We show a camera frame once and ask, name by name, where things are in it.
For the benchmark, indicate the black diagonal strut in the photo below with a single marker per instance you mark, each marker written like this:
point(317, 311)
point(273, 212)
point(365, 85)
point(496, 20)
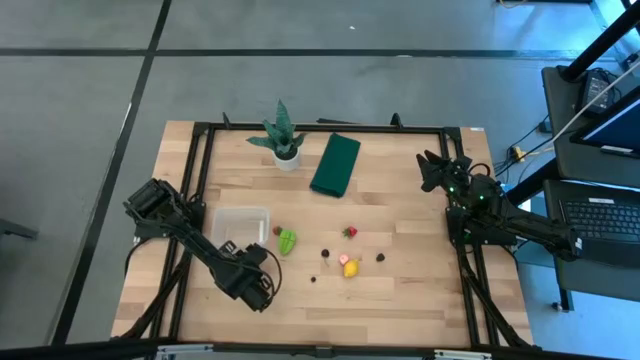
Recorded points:
point(530, 185)

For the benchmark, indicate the light green toy fruit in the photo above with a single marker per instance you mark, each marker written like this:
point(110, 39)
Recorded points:
point(286, 242)

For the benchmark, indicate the dark round fruit green stem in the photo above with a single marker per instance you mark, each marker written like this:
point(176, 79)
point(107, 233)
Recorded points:
point(325, 253)

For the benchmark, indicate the dark green folded cloth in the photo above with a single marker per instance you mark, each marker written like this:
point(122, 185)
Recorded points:
point(335, 165)

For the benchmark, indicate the black side desk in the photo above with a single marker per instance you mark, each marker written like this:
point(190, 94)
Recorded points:
point(565, 160)

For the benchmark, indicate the clear plastic tupperware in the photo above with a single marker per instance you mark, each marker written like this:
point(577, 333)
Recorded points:
point(240, 227)

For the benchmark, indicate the yellow power plug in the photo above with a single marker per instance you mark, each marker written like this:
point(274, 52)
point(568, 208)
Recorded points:
point(517, 152)

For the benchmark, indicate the black diagonal pole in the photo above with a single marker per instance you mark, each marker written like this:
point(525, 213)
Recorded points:
point(600, 45)

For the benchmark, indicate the yellow toy lemon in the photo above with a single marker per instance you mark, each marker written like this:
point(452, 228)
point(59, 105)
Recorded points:
point(351, 269)

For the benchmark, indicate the white plant pot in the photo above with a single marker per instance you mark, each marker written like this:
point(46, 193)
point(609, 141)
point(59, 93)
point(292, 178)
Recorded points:
point(287, 164)

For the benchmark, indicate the black power adapter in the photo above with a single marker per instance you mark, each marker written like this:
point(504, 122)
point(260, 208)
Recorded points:
point(595, 90)

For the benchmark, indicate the pink toy peach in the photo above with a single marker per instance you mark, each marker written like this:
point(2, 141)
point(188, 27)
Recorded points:
point(343, 259)

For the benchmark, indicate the black laptop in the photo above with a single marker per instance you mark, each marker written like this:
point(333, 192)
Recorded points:
point(600, 220)

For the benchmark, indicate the black laptop desk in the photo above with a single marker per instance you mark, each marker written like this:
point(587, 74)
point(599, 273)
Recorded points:
point(575, 280)

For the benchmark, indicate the black computer monitor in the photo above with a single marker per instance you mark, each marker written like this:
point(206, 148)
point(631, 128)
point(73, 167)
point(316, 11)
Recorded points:
point(620, 130)

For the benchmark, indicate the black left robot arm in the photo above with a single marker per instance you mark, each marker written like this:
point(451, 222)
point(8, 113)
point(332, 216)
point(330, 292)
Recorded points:
point(200, 247)

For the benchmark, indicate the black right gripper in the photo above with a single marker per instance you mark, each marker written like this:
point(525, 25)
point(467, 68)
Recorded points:
point(472, 187)

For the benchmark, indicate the small red toy strawberry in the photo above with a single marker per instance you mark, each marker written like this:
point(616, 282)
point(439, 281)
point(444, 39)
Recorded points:
point(277, 230)

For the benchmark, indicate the toy blackberry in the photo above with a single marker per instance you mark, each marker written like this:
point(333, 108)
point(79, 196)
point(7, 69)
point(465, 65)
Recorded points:
point(380, 257)

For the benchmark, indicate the green snake plant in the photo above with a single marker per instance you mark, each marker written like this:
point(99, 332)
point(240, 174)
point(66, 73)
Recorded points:
point(281, 135)

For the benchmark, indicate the black crossbar with silver brackets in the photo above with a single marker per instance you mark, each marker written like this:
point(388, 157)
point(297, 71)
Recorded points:
point(320, 351)

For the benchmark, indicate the grey furniture foot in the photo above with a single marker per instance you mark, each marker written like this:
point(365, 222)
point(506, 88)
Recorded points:
point(15, 230)

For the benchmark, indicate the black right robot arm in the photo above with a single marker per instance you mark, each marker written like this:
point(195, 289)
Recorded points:
point(540, 230)

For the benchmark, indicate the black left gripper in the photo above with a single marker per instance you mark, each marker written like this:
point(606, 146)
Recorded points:
point(245, 270)

